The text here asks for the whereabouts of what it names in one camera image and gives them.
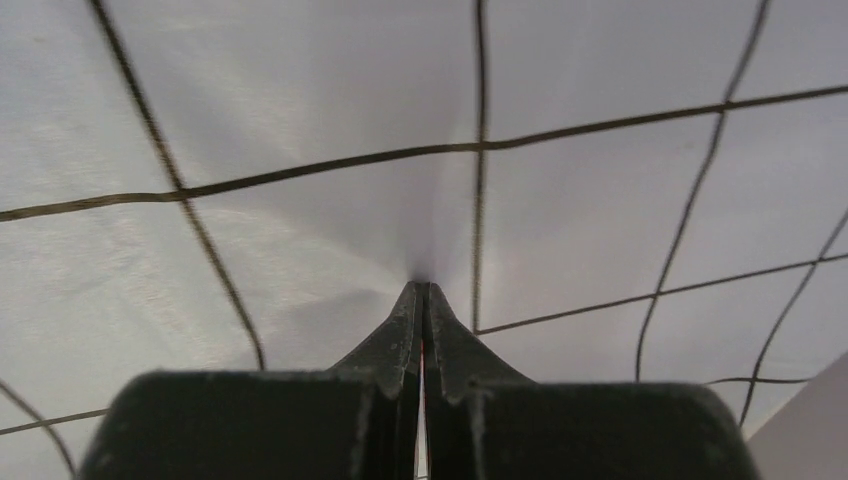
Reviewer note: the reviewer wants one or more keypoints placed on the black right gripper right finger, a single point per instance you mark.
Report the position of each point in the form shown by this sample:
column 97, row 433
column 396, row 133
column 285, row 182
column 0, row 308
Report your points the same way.
column 486, row 420

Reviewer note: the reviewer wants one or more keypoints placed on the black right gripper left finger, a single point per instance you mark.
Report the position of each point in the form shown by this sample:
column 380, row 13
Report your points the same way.
column 357, row 419

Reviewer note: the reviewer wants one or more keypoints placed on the white checked tablecloth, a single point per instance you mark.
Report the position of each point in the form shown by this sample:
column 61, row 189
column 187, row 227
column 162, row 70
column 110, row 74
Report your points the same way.
column 605, row 191

